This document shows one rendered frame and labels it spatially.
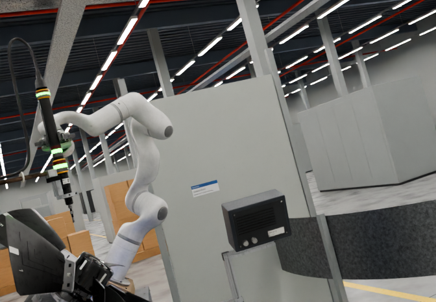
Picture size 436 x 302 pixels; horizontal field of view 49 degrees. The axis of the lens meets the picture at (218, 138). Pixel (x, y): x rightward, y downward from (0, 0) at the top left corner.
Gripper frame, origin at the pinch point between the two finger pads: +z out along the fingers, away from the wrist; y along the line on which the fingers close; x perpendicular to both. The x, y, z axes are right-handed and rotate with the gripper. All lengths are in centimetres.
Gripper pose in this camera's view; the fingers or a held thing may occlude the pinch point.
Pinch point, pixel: (52, 138)
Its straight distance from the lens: 166.2
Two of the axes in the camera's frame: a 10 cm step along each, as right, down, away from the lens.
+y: -9.5, 2.4, -2.3
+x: -2.5, -9.7, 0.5
